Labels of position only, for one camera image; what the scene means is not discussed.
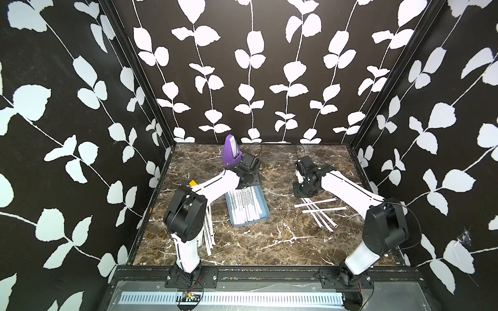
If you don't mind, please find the blue plastic storage box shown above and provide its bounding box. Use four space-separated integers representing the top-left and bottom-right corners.
225 185 270 228

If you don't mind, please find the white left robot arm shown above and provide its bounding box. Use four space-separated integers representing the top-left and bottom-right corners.
163 154 261 275

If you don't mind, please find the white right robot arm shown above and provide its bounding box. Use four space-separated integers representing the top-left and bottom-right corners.
293 156 409 284

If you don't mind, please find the purple metronome-like object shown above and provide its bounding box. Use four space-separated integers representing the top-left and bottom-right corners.
222 134 243 168

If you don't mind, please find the small green circuit board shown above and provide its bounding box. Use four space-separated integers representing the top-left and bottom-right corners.
178 292 203 304

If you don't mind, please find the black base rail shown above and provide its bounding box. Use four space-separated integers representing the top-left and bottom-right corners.
165 266 424 292

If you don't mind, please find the white slotted cable duct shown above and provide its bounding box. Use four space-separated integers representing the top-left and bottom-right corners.
117 292 345 308

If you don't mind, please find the black corner frame post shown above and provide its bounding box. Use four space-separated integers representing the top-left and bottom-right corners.
348 0 446 150

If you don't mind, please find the black left corner post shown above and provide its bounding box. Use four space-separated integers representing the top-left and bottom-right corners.
99 0 176 149

